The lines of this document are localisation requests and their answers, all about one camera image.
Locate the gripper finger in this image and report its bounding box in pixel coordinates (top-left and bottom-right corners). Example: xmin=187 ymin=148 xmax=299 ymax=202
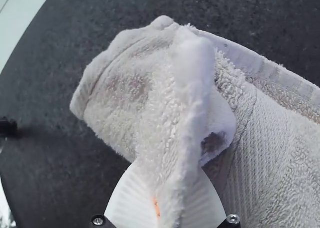
xmin=184 ymin=166 xmax=241 ymax=228
xmin=90 ymin=162 xmax=161 ymax=228

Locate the pale towel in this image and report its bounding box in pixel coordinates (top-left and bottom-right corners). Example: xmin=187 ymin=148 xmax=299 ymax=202
xmin=69 ymin=14 xmax=320 ymax=228

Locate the black mat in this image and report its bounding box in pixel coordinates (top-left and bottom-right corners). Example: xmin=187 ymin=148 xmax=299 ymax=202
xmin=0 ymin=0 xmax=320 ymax=228

